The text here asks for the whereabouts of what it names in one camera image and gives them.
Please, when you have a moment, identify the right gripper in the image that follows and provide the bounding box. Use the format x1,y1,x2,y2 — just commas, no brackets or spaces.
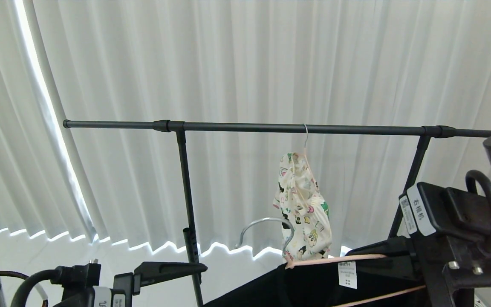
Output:
346,235,491,307

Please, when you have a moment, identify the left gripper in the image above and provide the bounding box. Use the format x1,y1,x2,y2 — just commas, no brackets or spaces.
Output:
113,261,208,307

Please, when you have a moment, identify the black garment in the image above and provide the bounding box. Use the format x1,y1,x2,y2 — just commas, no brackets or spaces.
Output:
203,261,436,307

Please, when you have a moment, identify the white curtain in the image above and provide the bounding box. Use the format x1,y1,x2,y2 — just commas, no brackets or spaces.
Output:
0,0,491,261

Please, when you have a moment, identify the pink clothes hanger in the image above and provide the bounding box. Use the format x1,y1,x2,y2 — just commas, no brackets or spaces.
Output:
290,124,314,205
235,217,427,307

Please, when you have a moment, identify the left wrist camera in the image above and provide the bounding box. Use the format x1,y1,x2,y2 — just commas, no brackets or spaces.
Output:
54,281,129,307

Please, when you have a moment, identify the cream printed garment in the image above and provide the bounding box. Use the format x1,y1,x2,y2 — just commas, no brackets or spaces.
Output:
272,151,332,261

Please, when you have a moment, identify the black clothes rack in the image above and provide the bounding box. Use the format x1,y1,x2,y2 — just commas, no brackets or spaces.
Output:
62,119,491,307

